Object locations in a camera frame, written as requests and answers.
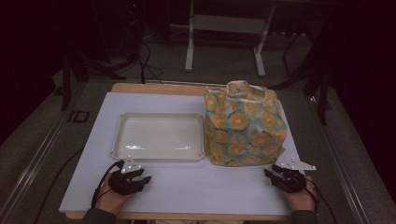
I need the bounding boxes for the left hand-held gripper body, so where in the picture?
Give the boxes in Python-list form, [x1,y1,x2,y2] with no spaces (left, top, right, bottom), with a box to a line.
[107,157,142,196]

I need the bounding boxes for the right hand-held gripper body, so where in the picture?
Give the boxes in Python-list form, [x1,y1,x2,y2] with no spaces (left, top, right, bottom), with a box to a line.
[276,157,317,194]

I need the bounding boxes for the white plastic tray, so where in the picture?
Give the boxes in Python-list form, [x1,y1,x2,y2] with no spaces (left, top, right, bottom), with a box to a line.
[110,111,206,162]

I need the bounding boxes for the floral shopping bag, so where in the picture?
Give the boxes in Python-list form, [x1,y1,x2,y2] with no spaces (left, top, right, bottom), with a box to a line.
[204,79,288,167]

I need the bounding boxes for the person's right hand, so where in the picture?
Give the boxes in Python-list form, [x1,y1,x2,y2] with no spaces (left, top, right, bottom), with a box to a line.
[281,175,317,213]

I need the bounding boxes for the person's left hand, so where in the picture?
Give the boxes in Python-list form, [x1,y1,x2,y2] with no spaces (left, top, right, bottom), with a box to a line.
[94,172,134,216]

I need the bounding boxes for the black metal stand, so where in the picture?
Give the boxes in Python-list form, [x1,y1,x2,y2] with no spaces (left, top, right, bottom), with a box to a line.
[269,31,332,125]
[60,46,129,111]

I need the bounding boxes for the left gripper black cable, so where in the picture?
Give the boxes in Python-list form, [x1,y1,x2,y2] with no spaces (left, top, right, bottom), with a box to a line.
[91,160,124,209]

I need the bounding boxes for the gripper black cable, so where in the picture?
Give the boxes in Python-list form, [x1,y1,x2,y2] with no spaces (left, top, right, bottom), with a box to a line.
[91,160,124,209]
[306,176,338,224]

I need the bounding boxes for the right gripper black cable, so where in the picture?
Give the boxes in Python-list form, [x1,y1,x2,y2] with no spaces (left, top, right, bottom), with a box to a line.
[306,176,338,224]

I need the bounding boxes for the metal floor rail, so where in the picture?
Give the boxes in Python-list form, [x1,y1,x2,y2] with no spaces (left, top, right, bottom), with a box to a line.
[0,108,76,224]
[307,94,373,224]

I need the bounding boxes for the black floor cable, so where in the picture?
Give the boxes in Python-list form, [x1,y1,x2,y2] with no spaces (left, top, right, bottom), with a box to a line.
[34,148,84,224]

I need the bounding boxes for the black floor cables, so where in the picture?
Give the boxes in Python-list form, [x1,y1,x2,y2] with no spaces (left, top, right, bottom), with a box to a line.
[136,40,164,85]

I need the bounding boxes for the white desk frame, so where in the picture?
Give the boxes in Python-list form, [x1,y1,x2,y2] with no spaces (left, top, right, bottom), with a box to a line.
[184,0,276,78]

